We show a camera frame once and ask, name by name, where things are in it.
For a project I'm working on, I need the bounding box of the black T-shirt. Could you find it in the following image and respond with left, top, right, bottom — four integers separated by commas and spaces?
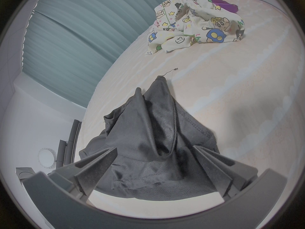
79, 68, 221, 201

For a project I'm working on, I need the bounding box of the blue-green curtain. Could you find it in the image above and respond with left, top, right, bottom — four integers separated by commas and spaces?
33, 0, 182, 65
21, 12, 119, 109

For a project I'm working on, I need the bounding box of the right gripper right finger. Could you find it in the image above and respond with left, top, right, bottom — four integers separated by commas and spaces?
192, 145, 259, 198

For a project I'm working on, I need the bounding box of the purple garment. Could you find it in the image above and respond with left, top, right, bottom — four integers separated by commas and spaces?
181, 0, 239, 14

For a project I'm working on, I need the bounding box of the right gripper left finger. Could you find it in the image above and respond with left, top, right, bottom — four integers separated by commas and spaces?
49, 147, 118, 197

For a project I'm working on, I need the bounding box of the bed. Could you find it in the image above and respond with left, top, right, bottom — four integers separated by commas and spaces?
82, 0, 305, 220

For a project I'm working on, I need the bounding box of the white printed pyjama top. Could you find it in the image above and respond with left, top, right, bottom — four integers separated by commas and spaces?
145, 0, 246, 56

